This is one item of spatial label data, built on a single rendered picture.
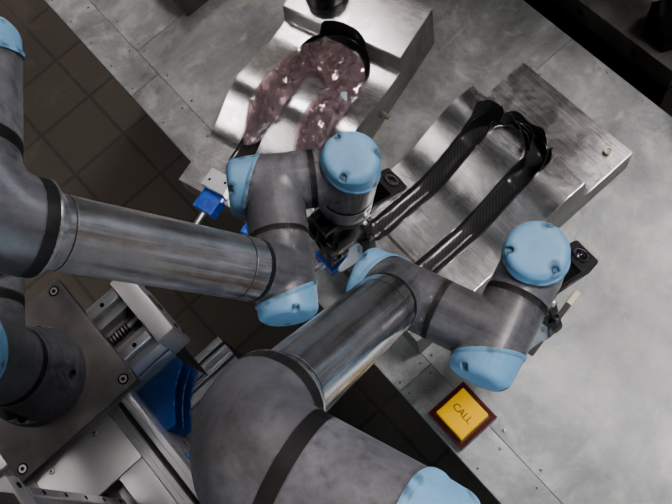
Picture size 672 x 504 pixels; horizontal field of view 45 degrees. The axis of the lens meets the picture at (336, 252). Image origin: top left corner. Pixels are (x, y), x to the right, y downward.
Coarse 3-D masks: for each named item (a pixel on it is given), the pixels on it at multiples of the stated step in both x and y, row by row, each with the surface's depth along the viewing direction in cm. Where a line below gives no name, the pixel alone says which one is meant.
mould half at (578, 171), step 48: (480, 96) 139; (528, 96) 146; (432, 144) 140; (480, 144) 136; (576, 144) 141; (480, 192) 136; (528, 192) 132; (576, 192) 131; (384, 240) 137; (432, 240) 136; (480, 240) 135; (480, 288) 134
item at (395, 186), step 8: (384, 176) 121; (392, 176) 121; (384, 184) 120; (392, 184) 120; (400, 184) 122; (376, 192) 119; (384, 192) 119; (392, 192) 120; (400, 192) 121; (376, 200) 117; (384, 200) 118; (392, 200) 121; (376, 208) 119
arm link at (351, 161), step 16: (336, 144) 99; (352, 144) 99; (368, 144) 99; (320, 160) 99; (336, 160) 98; (352, 160) 98; (368, 160) 98; (320, 176) 100; (336, 176) 98; (352, 176) 97; (368, 176) 98; (320, 192) 100; (336, 192) 101; (352, 192) 100; (368, 192) 102; (336, 208) 106; (352, 208) 105
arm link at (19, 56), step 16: (0, 16) 76; (0, 32) 74; (16, 32) 77; (0, 48) 74; (16, 48) 76; (0, 64) 73; (16, 64) 76; (0, 80) 73; (16, 80) 75; (0, 96) 72; (16, 96) 74; (0, 112) 71; (16, 112) 74; (0, 128) 71; (16, 128) 73; (16, 144) 73; (16, 288) 109
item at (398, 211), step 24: (480, 120) 139; (504, 120) 135; (456, 144) 138; (528, 144) 133; (432, 168) 140; (456, 168) 138; (528, 168) 138; (408, 192) 140; (432, 192) 140; (504, 192) 135; (384, 216) 139; (408, 216) 138; (480, 216) 136; (456, 240) 136; (432, 264) 135
